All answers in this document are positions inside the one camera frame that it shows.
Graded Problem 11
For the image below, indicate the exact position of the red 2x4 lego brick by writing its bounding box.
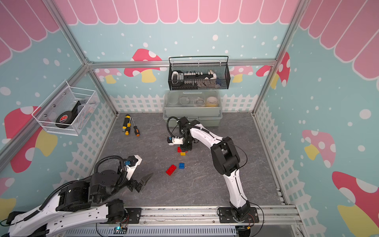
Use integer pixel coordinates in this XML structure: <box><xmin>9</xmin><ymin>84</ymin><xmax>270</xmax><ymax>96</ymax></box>
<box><xmin>177</xmin><ymin>147</ymin><xmax>187</xmax><ymax>153</ymax></box>
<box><xmin>166</xmin><ymin>165</ymin><xmax>177</xmax><ymax>176</ymax></box>

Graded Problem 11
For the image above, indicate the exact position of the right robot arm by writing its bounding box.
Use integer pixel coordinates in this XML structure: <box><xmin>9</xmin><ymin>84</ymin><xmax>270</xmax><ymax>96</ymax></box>
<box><xmin>168</xmin><ymin>117</ymin><xmax>251</xmax><ymax>222</ymax></box>

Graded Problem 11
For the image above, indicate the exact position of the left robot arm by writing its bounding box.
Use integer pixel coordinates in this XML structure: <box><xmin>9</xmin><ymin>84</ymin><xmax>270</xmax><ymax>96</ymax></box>
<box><xmin>1</xmin><ymin>155</ymin><xmax>153</xmax><ymax>237</ymax></box>

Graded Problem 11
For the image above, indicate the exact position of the green translucent plastic toolbox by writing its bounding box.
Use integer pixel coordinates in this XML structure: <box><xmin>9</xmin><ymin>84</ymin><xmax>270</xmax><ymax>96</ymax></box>
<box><xmin>163</xmin><ymin>90</ymin><xmax>223</xmax><ymax>127</ymax></box>

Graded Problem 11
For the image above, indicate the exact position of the orange black small screwdriver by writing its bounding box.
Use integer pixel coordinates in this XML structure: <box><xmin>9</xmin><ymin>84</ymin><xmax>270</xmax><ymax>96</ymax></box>
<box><xmin>131</xmin><ymin>118</ymin><xmax>140</xmax><ymax>137</ymax></box>

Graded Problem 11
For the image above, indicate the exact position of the small green circuit board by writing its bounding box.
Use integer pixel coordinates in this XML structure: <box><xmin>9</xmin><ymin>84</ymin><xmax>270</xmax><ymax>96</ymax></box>
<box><xmin>114</xmin><ymin>226</ymin><xmax>128</xmax><ymax>235</ymax></box>

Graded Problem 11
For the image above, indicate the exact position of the white tape roll in toolbox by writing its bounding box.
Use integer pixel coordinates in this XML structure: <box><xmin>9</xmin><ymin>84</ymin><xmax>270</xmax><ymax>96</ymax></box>
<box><xmin>205</xmin><ymin>96</ymin><xmax>219</xmax><ymax>107</ymax></box>

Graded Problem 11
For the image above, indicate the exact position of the yellow black ratchet screwdriver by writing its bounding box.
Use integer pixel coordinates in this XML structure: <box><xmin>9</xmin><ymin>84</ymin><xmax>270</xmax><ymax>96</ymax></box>
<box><xmin>122</xmin><ymin>114</ymin><xmax>131</xmax><ymax>135</ymax></box>

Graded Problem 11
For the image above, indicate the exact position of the socket bit set holder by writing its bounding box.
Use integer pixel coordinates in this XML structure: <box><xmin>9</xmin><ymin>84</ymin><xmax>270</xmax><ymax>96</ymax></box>
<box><xmin>169</xmin><ymin>70</ymin><xmax>217</xmax><ymax>86</ymax></box>

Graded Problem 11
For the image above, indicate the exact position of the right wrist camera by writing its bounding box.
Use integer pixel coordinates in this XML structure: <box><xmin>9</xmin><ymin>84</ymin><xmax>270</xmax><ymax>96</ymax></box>
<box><xmin>167</xmin><ymin>136</ymin><xmax>183</xmax><ymax>146</ymax></box>

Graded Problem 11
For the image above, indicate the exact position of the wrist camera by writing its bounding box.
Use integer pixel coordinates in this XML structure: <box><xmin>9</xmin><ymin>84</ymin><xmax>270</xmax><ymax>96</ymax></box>
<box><xmin>124</xmin><ymin>155</ymin><xmax>142</xmax><ymax>180</ymax></box>
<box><xmin>167</xmin><ymin>136</ymin><xmax>183</xmax><ymax>146</ymax></box>

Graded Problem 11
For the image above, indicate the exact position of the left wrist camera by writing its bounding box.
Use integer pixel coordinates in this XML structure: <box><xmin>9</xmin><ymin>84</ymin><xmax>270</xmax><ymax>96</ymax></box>
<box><xmin>124</xmin><ymin>155</ymin><xmax>142</xmax><ymax>180</ymax></box>

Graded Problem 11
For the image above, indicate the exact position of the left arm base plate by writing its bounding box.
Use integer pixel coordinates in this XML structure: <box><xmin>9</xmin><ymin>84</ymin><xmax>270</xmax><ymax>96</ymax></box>
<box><xmin>120</xmin><ymin>207</ymin><xmax>142</xmax><ymax>225</ymax></box>

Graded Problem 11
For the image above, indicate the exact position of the black wire mesh basket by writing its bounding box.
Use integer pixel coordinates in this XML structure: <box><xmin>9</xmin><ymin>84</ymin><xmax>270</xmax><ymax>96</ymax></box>
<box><xmin>168</xmin><ymin>55</ymin><xmax>231</xmax><ymax>91</ymax></box>

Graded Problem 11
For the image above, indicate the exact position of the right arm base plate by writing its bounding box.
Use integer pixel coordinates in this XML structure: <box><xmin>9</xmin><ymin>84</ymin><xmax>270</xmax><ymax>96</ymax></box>
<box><xmin>217</xmin><ymin>207</ymin><xmax>260</xmax><ymax>224</ymax></box>

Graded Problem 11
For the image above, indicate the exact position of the clear wall-mounted bin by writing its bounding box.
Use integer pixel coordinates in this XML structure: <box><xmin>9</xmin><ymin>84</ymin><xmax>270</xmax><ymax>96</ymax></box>
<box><xmin>32</xmin><ymin>81</ymin><xmax>100</xmax><ymax>136</ymax></box>

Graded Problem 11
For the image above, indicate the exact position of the aluminium front rail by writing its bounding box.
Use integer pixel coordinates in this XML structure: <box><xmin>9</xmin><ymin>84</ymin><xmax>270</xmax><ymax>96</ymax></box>
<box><xmin>139</xmin><ymin>205</ymin><xmax>303</xmax><ymax>228</ymax></box>

